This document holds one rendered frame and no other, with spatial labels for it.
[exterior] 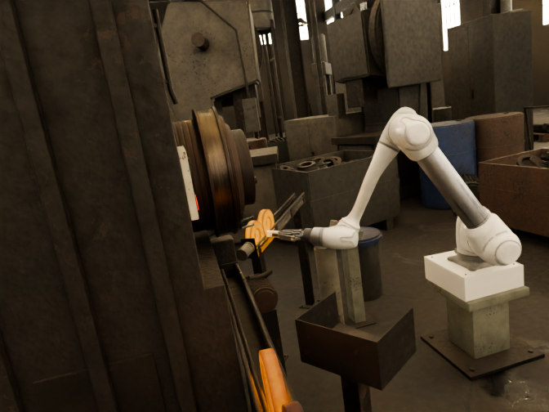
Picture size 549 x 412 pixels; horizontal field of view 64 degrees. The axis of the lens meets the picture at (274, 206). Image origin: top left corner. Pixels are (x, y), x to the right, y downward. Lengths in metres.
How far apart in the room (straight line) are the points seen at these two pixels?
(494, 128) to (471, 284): 3.11
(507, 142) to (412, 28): 1.55
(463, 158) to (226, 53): 2.58
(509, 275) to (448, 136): 2.72
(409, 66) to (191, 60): 2.29
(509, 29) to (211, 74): 3.76
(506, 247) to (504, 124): 3.22
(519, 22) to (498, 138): 1.87
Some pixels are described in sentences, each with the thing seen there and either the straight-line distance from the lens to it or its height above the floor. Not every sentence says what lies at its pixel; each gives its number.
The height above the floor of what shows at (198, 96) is 1.51.
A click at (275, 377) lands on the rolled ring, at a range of 0.99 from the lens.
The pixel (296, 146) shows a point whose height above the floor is 0.73.
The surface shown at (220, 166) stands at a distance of 1.39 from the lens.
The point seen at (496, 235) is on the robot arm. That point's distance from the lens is 1.98.
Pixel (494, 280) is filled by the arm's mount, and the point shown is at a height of 0.41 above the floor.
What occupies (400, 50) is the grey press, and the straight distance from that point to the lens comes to 4.99.
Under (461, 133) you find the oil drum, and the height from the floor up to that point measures 0.78.
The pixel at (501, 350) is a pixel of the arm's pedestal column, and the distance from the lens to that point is 2.46.
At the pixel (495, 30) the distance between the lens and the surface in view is 6.21.
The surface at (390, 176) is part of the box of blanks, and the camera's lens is 4.28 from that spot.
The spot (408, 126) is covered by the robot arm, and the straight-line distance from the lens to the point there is 1.75.
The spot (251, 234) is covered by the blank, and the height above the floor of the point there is 0.74.
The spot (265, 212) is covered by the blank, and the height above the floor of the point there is 0.78.
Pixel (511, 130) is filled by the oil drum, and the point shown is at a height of 0.73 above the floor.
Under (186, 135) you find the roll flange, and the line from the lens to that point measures 1.47.
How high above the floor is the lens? 1.32
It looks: 13 degrees down
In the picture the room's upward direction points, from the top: 9 degrees counter-clockwise
